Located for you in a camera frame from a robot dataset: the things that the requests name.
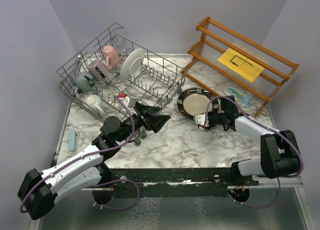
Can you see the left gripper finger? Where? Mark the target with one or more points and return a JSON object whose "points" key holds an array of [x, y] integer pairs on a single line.
{"points": [[142, 110], [158, 121]]}

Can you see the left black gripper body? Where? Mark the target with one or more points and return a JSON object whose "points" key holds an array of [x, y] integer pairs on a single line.
{"points": [[137, 122]]}

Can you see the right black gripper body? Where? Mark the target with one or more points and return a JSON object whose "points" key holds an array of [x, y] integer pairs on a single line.
{"points": [[216, 119]]}

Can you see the black rimmed cream plate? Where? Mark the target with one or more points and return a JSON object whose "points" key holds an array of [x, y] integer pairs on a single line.
{"points": [[193, 101]]}

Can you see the black rimmed printed plate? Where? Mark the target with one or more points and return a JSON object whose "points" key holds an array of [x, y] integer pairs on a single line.
{"points": [[132, 64]]}

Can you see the white grey mug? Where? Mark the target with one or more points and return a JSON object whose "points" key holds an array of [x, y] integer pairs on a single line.
{"points": [[95, 102]]}

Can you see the pink cream mug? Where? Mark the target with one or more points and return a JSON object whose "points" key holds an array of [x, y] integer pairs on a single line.
{"points": [[110, 56]]}

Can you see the purple mug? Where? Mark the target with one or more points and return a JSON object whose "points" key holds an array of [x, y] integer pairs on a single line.
{"points": [[98, 69]]}

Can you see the dark grey mug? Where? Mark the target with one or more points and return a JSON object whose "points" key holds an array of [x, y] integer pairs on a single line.
{"points": [[84, 82]]}

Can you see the clear drinking glass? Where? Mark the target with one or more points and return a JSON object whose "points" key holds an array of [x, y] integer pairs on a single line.
{"points": [[120, 47]]}

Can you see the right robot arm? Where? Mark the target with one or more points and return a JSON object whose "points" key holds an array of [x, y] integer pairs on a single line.
{"points": [[279, 152]]}

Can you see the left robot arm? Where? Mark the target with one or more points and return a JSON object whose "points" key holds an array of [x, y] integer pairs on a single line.
{"points": [[41, 190]]}

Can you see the orange wooden shelf rack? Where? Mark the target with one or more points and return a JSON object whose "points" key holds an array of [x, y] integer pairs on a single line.
{"points": [[216, 39]]}

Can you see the yellow paper card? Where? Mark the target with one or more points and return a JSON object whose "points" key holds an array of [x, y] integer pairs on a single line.
{"points": [[241, 64]]}

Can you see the black mounting base bar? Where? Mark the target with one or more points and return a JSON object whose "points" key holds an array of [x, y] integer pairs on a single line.
{"points": [[170, 182]]}

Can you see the light blue sponge bar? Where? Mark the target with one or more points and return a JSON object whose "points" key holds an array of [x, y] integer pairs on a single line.
{"points": [[72, 140]]}

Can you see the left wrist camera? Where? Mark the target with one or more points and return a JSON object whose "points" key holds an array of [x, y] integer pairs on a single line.
{"points": [[128, 100]]}

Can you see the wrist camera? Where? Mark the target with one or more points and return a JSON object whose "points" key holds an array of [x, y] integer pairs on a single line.
{"points": [[201, 121], [128, 100]]}

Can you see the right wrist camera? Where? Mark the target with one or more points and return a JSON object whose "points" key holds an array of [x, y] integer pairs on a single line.
{"points": [[201, 121]]}

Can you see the grey wire dish rack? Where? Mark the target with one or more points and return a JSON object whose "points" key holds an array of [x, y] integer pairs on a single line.
{"points": [[155, 84]]}

